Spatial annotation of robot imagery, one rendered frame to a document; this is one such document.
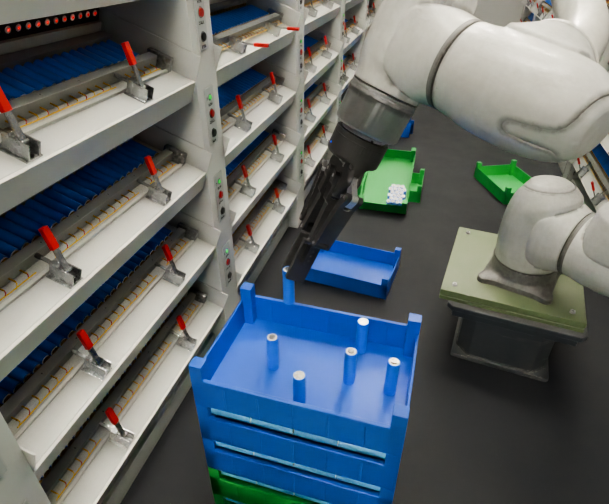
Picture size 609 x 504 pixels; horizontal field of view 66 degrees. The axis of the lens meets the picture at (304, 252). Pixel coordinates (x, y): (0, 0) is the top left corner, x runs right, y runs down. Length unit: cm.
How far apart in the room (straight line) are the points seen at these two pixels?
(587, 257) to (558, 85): 70
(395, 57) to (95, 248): 54
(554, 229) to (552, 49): 70
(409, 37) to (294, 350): 49
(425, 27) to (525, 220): 71
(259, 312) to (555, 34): 59
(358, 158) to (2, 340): 50
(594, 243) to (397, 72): 69
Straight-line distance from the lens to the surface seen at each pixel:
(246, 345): 80
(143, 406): 107
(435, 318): 151
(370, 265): 168
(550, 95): 50
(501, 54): 53
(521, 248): 123
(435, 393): 130
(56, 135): 74
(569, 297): 134
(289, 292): 73
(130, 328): 95
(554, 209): 118
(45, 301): 75
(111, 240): 84
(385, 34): 59
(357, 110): 60
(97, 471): 101
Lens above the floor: 96
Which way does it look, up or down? 33 degrees down
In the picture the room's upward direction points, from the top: straight up
